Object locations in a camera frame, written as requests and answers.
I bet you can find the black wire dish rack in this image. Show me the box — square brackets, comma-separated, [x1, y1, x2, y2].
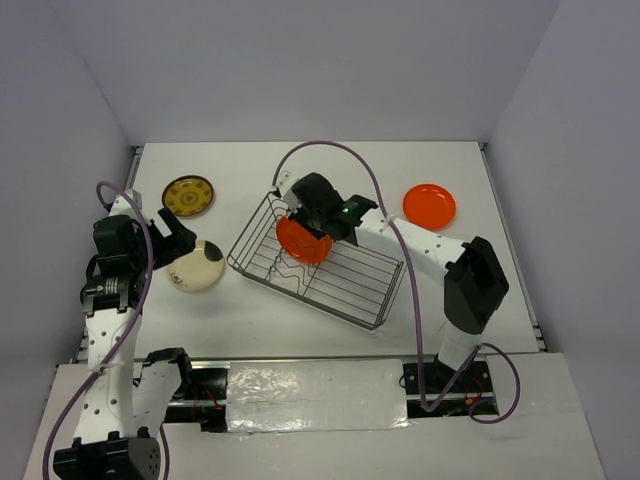
[227, 193, 405, 330]

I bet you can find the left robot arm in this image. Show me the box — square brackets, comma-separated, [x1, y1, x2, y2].
[41, 188, 224, 479]

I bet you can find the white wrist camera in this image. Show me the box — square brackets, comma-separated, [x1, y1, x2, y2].
[273, 170, 301, 213]
[109, 189, 142, 219]

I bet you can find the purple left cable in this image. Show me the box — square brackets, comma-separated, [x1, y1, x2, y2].
[40, 180, 171, 480]

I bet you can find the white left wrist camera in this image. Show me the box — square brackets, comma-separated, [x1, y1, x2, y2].
[109, 189, 142, 219]

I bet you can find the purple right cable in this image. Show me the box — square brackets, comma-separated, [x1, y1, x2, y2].
[274, 141, 523, 425]

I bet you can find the orange plastic plate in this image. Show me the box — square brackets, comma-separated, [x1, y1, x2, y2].
[276, 216, 333, 264]
[402, 183, 457, 230]

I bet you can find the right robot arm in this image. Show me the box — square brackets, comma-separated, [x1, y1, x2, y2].
[275, 171, 509, 391]

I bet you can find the cream floral plate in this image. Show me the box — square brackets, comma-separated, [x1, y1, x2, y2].
[168, 251, 225, 293]

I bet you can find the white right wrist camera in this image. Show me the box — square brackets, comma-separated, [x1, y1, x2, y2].
[273, 170, 301, 213]

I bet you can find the silver foil tape patch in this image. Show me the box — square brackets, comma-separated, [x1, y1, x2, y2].
[225, 359, 409, 433]

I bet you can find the purple cable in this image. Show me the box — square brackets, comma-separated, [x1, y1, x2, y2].
[274, 141, 523, 425]
[40, 180, 171, 480]

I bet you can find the metal base rail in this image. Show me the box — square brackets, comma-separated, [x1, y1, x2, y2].
[165, 360, 499, 433]

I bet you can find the yellow patterned plate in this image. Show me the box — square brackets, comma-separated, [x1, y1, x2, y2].
[161, 175, 216, 218]

